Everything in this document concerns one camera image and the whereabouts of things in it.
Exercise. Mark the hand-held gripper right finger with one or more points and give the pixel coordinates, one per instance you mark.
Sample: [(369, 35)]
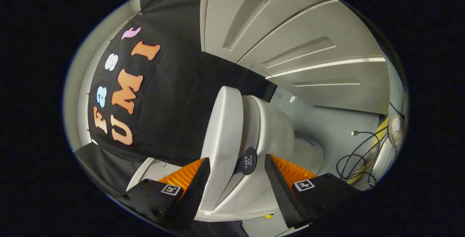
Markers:
[(281, 197)]

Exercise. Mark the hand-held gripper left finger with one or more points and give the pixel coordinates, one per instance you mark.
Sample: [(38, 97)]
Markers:
[(194, 197)]

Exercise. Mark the black round lid tab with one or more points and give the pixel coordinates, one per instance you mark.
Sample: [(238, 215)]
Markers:
[(247, 160)]

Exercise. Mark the white toilet seat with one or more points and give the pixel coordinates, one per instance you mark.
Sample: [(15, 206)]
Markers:
[(251, 121)]

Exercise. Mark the black backdrop cloth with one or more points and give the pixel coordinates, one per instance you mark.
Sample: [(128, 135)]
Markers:
[(170, 84)]

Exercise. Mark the pale round disc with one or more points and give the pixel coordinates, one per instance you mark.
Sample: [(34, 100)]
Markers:
[(396, 130)]

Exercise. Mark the white drawer cabinet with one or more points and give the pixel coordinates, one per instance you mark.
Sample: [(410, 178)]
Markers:
[(308, 23)]

